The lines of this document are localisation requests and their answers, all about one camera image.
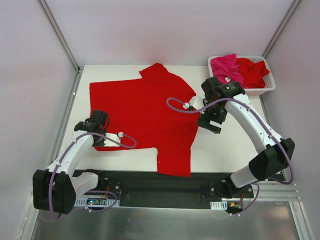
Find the white cable duct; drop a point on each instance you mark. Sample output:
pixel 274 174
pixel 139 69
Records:
pixel 96 202
pixel 219 205

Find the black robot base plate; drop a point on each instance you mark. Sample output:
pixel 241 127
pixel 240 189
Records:
pixel 144 189

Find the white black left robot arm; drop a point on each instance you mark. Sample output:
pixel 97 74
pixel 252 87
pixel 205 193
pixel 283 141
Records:
pixel 55 189

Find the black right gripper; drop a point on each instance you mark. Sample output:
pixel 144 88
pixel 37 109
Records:
pixel 208 123

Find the pink t shirt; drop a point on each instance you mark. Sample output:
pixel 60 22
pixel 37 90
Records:
pixel 226 70

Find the left aluminium frame post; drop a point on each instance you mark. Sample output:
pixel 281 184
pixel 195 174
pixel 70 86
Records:
pixel 58 33

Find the aluminium frame post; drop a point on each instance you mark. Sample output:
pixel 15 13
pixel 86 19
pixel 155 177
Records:
pixel 294 5
pixel 58 33

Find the right white cable duct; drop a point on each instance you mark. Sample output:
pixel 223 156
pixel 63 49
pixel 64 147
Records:
pixel 219 205

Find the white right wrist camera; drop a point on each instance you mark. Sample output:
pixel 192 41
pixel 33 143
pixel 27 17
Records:
pixel 195 103

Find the left white cable duct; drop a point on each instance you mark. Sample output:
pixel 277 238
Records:
pixel 96 202

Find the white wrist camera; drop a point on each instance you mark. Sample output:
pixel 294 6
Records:
pixel 113 139
pixel 195 103

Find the red t shirt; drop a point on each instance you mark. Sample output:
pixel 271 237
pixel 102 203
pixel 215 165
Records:
pixel 138 107
pixel 252 73

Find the right aluminium frame post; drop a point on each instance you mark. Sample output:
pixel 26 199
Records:
pixel 294 5

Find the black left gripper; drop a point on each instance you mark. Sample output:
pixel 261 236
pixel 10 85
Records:
pixel 100 141

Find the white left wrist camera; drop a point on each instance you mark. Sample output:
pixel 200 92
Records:
pixel 113 139

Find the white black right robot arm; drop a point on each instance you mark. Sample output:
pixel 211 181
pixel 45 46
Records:
pixel 274 153

